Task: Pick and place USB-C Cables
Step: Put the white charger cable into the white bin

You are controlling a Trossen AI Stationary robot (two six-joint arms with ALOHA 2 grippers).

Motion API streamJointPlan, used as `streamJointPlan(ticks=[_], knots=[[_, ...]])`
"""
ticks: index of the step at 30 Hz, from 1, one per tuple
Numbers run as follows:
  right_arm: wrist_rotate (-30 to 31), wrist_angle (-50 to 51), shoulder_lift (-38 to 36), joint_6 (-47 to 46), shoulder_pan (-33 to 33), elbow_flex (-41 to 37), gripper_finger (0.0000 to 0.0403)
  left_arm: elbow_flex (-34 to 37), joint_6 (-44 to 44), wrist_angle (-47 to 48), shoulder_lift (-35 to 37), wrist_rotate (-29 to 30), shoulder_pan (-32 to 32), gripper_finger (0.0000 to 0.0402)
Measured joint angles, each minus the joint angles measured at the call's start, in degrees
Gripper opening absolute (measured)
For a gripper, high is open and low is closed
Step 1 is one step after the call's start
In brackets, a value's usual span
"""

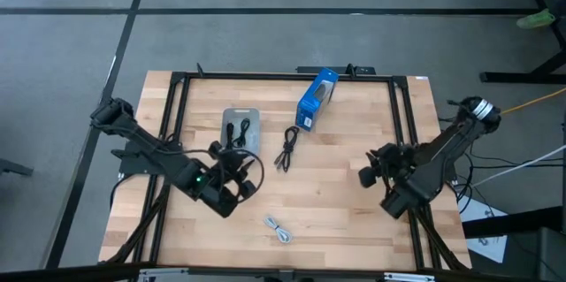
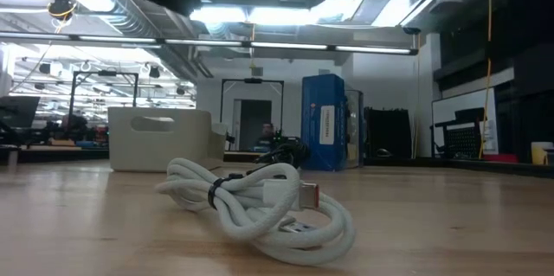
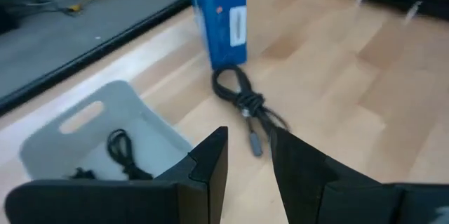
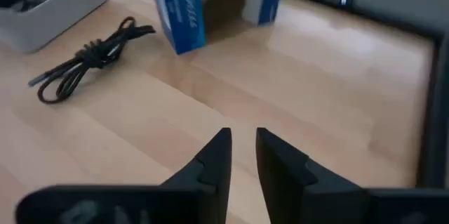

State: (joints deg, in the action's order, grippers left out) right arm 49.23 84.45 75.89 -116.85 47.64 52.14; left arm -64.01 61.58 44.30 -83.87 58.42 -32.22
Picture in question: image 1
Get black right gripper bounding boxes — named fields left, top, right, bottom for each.
left=357, top=142, right=410, bottom=189

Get yellow floor cable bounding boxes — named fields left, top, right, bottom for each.
left=501, top=88, right=566, bottom=116

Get black bundled USB cable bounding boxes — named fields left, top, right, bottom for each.
left=273, top=125, right=302, bottom=173

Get black usb cable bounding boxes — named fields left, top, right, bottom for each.
left=225, top=117, right=252, bottom=149
left=273, top=125, right=302, bottom=173

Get white floor cable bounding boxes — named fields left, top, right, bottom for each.
left=470, top=144, right=566, bottom=188

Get green shoe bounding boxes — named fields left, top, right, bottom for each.
left=516, top=7, right=556, bottom=31

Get grey plastic bin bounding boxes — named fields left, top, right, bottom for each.
left=219, top=106, right=262, bottom=157

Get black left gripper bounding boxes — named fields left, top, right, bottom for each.
left=215, top=150, right=258, bottom=201

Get white printed paper sheet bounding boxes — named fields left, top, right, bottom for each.
left=456, top=194, right=510, bottom=265

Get blue product box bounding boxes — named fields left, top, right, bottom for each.
left=294, top=67, right=340, bottom=133

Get white bundled USB cable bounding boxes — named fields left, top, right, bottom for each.
left=263, top=214, right=294, bottom=245

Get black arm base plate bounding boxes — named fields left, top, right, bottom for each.
left=111, top=139, right=178, bottom=177

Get black table frame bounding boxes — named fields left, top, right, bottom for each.
left=99, top=63, right=472, bottom=274

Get black floor stand legs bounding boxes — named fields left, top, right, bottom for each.
left=444, top=0, right=566, bottom=86

